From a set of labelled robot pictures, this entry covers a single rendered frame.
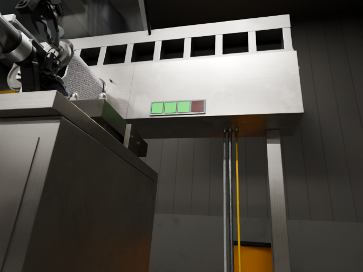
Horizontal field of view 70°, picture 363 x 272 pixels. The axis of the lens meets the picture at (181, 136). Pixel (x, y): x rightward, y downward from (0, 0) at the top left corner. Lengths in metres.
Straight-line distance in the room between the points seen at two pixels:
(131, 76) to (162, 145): 2.00
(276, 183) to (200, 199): 1.86
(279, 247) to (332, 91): 2.56
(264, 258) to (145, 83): 1.54
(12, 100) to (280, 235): 0.99
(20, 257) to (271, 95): 0.98
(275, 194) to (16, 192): 0.93
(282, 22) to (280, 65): 0.24
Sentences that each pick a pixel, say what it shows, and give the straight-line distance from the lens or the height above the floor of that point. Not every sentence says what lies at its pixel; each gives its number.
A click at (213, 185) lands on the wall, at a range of 2.96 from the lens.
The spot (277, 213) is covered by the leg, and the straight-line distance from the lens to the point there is 1.16.
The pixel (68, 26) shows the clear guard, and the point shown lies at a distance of 1.69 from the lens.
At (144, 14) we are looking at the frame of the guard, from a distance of 1.49.
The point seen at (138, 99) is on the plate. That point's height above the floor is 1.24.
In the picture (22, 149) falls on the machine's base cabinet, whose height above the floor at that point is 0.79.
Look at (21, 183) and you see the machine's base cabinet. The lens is 0.55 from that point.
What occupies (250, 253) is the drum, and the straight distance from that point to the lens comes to 2.19.
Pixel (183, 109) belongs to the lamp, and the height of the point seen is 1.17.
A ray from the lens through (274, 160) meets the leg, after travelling 1.20.
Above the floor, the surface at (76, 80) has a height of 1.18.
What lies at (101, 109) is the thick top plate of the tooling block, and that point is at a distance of 0.81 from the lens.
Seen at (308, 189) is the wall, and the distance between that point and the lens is 2.99.
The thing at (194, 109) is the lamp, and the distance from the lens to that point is 1.12.
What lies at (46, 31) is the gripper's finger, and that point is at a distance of 1.08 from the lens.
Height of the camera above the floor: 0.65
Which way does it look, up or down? 22 degrees up
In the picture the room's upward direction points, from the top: 4 degrees clockwise
